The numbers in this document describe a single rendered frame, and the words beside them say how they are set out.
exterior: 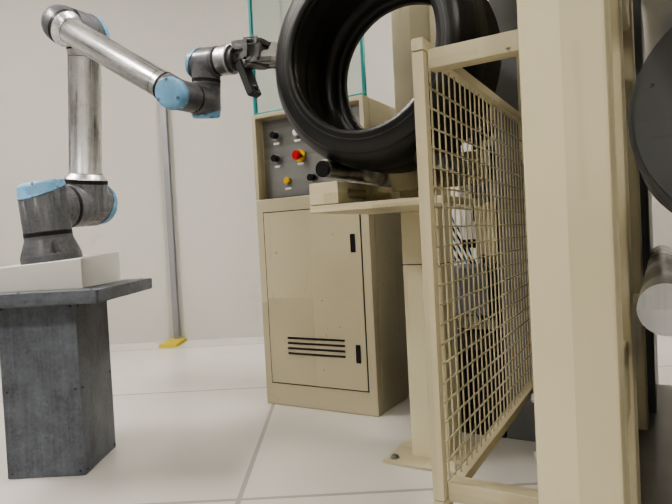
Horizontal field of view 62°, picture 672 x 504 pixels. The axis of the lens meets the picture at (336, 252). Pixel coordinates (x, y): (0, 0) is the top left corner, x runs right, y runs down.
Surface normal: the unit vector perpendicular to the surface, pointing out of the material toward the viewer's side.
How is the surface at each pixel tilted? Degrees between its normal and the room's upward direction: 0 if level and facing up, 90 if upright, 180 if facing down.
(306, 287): 90
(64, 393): 90
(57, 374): 90
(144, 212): 90
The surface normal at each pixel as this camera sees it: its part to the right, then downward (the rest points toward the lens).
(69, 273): 0.00, 0.03
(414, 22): -0.50, 0.05
